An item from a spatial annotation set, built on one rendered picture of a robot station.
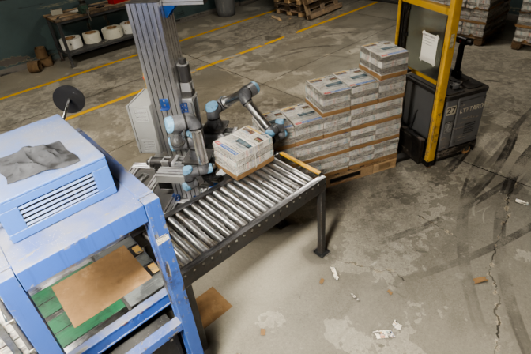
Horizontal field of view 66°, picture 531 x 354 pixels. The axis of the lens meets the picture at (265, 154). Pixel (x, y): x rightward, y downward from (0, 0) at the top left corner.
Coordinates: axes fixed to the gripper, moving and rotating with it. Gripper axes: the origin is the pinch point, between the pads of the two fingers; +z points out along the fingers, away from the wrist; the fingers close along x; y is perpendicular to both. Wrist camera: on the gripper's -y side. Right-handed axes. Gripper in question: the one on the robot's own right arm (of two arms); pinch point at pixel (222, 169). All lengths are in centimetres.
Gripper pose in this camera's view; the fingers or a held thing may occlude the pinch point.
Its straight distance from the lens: 325.8
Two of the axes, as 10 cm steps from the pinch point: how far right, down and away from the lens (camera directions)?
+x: -6.6, -3.7, 6.5
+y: -0.8, -8.3, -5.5
